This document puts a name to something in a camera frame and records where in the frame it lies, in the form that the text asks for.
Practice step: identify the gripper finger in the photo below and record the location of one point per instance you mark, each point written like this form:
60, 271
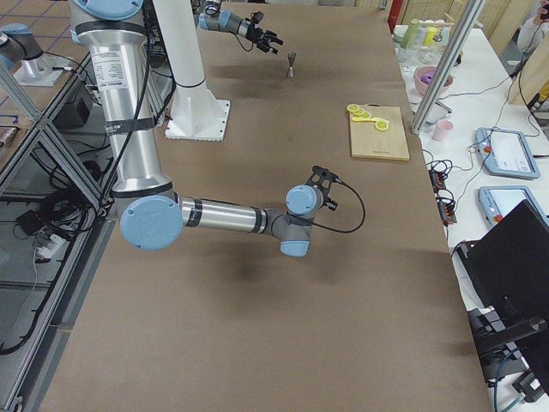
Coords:
271, 37
263, 47

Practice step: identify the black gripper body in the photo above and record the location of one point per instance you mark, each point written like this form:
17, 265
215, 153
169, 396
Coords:
330, 205
254, 32

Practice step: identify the steel jigger measuring cup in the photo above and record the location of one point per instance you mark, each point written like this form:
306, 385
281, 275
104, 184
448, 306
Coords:
291, 57

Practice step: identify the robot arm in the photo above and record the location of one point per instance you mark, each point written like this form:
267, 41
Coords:
215, 18
118, 35

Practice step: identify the pink plastic cup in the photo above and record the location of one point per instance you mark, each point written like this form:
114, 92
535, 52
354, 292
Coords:
442, 130

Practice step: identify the green cup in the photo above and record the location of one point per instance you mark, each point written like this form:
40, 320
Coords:
403, 34

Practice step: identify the yellow cup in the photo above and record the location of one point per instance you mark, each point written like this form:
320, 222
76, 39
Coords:
431, 36

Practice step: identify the wooden cutting board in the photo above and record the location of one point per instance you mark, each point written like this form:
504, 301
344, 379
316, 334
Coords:
369, 143

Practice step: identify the lemon slice by knife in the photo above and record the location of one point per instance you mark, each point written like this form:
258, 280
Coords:
381, 125

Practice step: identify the yellow plastic knife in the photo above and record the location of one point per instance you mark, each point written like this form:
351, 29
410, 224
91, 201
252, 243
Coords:
371, 120

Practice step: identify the black power strip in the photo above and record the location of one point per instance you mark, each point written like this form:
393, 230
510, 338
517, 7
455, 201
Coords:
444, 198

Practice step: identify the pink bowl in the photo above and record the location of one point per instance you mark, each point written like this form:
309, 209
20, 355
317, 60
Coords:
423, 77

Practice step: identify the lower teach pendant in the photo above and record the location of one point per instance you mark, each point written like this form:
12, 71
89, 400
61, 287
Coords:
497, 201

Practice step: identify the teach pendant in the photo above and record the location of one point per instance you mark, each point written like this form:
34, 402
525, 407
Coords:
497, 201
505, 153

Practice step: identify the upper teach pendant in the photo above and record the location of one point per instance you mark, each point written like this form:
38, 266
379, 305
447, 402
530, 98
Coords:
505, 153

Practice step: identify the black monitor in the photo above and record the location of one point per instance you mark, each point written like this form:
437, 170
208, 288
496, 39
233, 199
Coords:
508, 268

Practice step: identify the seated person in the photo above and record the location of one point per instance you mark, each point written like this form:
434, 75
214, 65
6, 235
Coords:
533, 30

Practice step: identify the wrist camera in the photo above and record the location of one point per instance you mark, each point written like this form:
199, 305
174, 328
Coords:
322, 179
256, 17

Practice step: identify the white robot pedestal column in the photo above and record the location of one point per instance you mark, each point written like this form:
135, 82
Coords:
178, 30

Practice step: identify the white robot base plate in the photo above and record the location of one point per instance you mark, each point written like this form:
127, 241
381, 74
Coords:
197, 121

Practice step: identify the aluminium frame post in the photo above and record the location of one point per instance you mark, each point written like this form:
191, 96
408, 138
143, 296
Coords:
457, 40

